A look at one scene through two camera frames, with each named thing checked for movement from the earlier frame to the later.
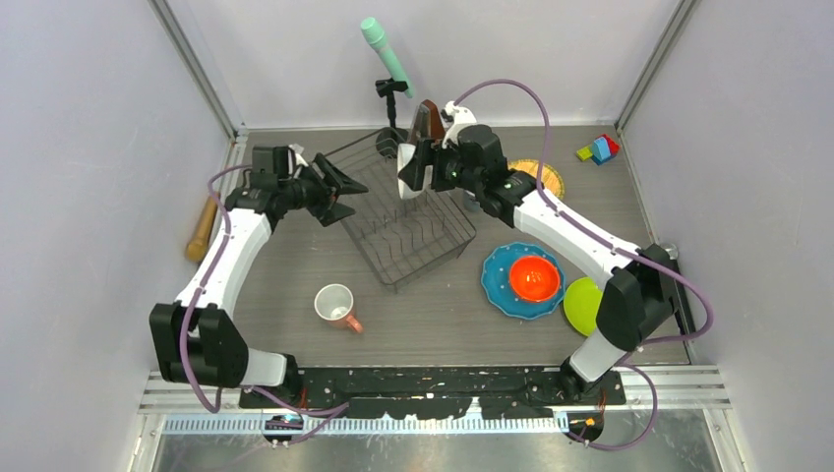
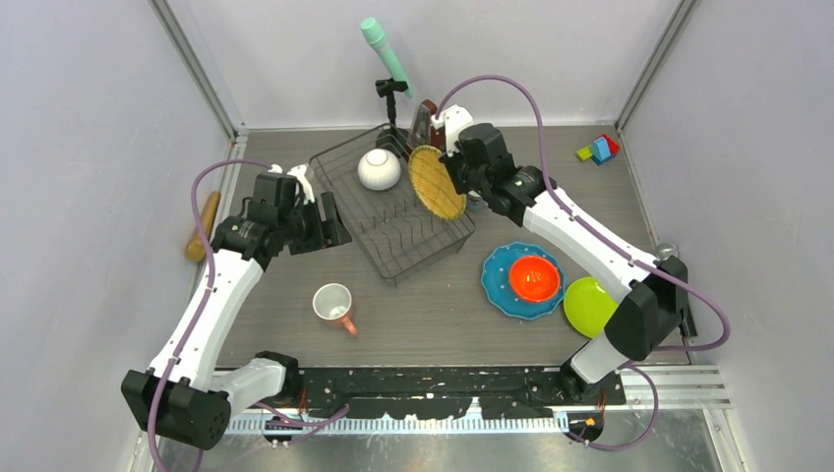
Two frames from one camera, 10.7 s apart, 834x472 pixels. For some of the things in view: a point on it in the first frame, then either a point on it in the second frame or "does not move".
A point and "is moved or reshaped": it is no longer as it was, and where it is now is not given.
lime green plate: (582, 299) does not move
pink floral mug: (333, 304) does not move
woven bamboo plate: (550, 179) is moved or reshaped
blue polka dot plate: (496, 281) does not move
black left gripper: (336, 181) to (331, 233)
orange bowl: (534, 278) does not move
